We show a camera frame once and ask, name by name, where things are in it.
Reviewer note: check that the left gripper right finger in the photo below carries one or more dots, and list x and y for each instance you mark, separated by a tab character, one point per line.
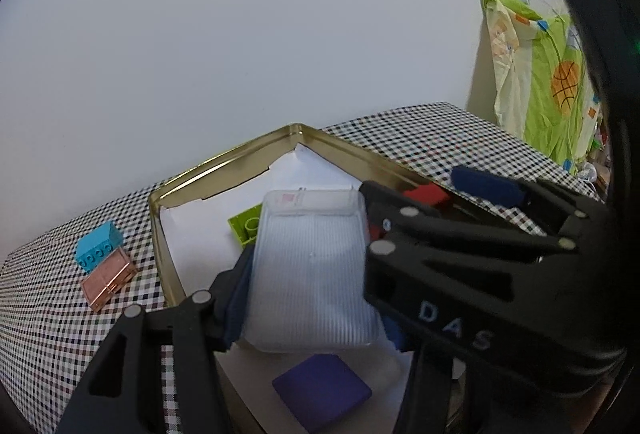
425	404

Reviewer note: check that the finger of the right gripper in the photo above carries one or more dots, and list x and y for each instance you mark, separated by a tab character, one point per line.
540	199
391	212

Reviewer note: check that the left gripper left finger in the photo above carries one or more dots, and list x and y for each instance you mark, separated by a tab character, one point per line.
121	390

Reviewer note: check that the red toy brick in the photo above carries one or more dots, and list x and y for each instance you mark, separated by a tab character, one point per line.
426	198

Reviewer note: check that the purple block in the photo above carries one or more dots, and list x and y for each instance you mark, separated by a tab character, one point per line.
320	391

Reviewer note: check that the copper metal case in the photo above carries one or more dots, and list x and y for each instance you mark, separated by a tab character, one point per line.
106	279

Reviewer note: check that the clear plastic box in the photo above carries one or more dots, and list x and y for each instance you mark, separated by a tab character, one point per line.
306	289

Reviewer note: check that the blue toy brick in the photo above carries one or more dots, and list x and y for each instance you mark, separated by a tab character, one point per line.
96	246

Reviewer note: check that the green toy brick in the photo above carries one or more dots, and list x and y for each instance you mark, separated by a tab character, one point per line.
244	225

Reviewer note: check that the clutter on side table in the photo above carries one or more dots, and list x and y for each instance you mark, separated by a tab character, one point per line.
596	167

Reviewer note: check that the checkered tablecloth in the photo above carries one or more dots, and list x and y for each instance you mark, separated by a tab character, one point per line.
48	332

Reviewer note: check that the green patterned hanging cloth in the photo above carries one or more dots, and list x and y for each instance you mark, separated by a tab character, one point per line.
544	94

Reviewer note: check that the white paper liner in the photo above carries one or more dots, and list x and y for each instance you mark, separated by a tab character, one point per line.
201	246

